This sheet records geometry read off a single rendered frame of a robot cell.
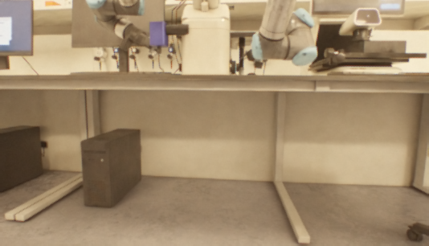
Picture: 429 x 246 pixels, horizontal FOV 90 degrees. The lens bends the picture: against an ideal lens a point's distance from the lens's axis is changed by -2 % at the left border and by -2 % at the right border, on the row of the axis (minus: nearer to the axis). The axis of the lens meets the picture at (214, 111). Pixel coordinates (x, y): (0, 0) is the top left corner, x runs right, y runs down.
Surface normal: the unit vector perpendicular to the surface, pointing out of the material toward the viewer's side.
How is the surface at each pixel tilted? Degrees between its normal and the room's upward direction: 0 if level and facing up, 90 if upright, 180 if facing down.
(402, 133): 90
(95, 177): 90
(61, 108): 90
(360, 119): 90
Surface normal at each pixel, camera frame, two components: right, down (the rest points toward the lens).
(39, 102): -0.09, 0.10
